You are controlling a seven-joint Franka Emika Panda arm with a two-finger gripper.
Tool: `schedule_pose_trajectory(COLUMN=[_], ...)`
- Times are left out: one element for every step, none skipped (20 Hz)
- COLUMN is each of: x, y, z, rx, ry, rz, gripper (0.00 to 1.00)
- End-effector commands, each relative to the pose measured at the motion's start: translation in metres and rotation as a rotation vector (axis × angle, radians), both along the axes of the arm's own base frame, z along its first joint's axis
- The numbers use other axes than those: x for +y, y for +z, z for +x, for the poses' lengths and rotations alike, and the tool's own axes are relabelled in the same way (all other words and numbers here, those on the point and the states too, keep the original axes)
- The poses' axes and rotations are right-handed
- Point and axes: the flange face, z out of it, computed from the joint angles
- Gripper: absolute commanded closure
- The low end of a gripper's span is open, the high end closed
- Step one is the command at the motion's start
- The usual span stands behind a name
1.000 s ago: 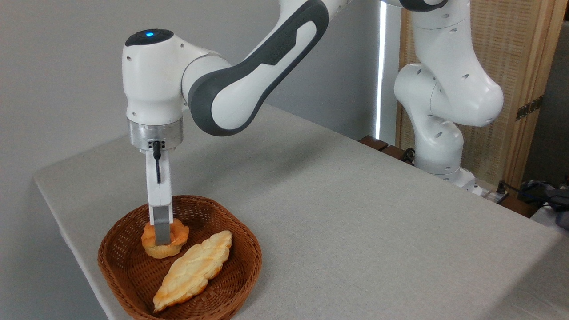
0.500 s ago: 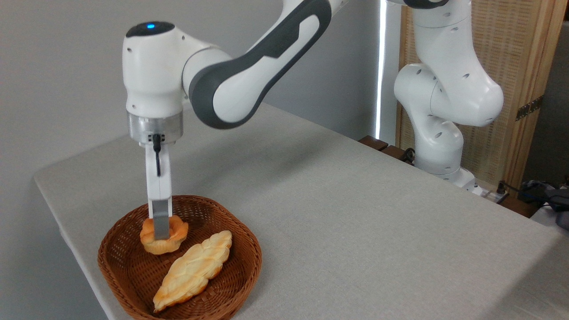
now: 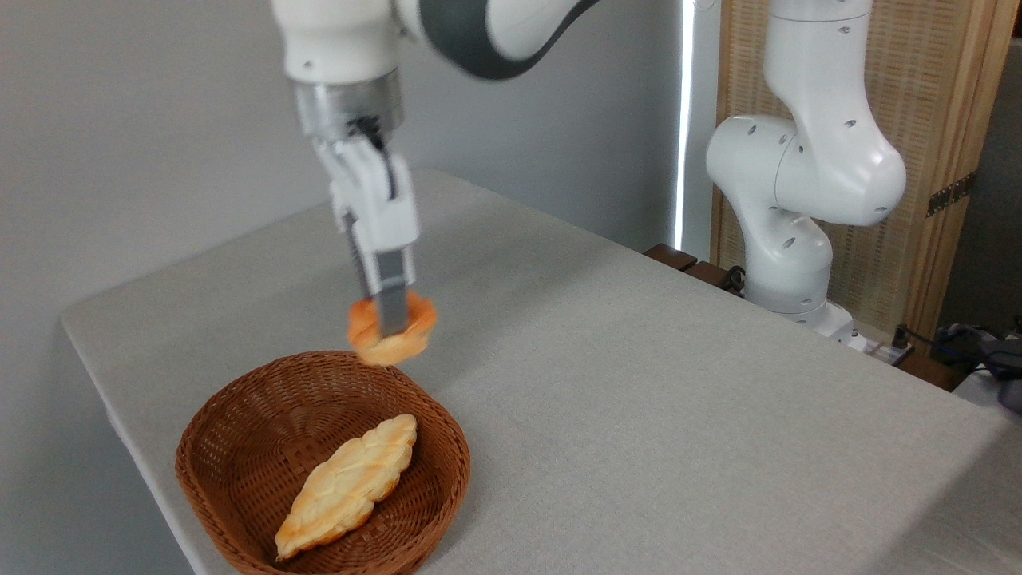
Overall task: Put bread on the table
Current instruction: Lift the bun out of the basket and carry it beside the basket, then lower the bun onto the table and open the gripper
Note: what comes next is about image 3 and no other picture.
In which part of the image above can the long braided bread loaf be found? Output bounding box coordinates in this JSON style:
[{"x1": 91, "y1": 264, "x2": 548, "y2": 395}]
[{"x1": 274, "y1": 413, "x2": 418, "y2": 562}]

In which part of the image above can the wooden rattan folding screen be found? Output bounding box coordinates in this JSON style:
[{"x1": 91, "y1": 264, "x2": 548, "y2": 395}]
[{"x1": 710, "y1": 0, "x2": 1022, "y2": 344}]

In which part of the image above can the white power strip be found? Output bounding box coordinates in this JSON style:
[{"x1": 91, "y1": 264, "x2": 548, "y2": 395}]
[{"x1": 845, "y1": 331, "x2": 913, "y2": 367}]

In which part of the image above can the brown wicker basket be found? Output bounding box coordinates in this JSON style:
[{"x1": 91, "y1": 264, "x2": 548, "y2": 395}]
[{"x1": 175, "y1": 351, "x2": 471, "y2": 575}]

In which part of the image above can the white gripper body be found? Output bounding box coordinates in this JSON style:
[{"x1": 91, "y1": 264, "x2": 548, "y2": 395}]
[{"x1": 313, "y1": 134, "x2": 421, "y2": 290}]

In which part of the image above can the round orange bread roll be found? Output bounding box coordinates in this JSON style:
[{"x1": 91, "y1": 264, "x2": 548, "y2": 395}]
[{"x1": 346, "y1": 291, "x2": 439, "y2": 367}]

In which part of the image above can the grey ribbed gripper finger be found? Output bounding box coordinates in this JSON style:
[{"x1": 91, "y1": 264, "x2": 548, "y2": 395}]
[
  {"x1": 374, "y1": 246, "x2": 418, "y2": 339},
  {"x1": 343, "y1": 211, "x2": 379, "y2": 303}
]

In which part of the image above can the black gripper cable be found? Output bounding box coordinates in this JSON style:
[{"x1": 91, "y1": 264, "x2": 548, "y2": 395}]
[{"x1": 345, "y1": 116, "x2": 398, "y2": 202}]

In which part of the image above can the metal screen hinge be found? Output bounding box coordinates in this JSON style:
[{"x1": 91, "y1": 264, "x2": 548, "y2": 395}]
[{"x1": 925, "y1": 172, "x2": 977, "y2": 219}]

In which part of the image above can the black power cable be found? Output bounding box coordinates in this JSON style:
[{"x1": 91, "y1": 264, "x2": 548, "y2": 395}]
[{"x1": 889, "y1": 323, "x2": 1022, "y2": 376}]

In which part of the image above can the dark brown wooden block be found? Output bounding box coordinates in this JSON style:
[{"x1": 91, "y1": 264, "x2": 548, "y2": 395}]
[
  {"x1": 644, "y1": 243, "x2": 699, "y2": 273},
  {"x1": 685, "y1": 260, "x2": 732, "y2": 290}
]

